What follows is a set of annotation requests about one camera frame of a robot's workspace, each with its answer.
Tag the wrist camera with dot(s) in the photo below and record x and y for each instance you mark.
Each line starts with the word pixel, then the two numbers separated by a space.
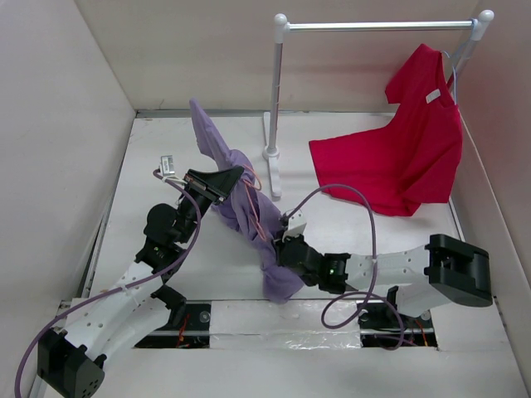
pixel 293 224
pixel 166 166

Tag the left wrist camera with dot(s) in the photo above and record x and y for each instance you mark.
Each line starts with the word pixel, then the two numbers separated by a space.
pixel 166 166

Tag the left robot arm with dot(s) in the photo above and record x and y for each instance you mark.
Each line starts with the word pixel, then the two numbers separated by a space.
pixel 73 361

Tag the white clothes rack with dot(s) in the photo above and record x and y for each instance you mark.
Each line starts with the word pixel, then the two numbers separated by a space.
pixel 476 26

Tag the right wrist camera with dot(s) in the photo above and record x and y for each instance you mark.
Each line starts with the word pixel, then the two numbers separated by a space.
pixel 293 224

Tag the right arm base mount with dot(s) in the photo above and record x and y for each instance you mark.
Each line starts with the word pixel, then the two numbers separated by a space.
pixel 379 327

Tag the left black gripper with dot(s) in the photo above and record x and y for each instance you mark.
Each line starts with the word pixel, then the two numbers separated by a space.
pixel 216 184

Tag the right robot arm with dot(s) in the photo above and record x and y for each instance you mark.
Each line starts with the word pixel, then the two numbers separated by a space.
pixel 445 270

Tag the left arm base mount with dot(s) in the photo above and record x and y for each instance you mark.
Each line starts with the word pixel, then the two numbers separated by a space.
pixel 187 324

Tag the red t shirt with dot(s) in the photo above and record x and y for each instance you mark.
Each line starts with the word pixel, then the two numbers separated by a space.
pixel 409 162

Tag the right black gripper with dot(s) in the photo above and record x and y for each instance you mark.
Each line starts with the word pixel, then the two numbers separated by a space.
pixel 280 244

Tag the pink wire hanger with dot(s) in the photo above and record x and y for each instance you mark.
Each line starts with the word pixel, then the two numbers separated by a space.
pixel 259 209

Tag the blue wire hanger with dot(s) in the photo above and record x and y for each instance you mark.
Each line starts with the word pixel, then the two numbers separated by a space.
pixel 452 81

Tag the purple t shirt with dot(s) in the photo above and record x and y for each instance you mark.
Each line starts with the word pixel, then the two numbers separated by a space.
pixel 247 211

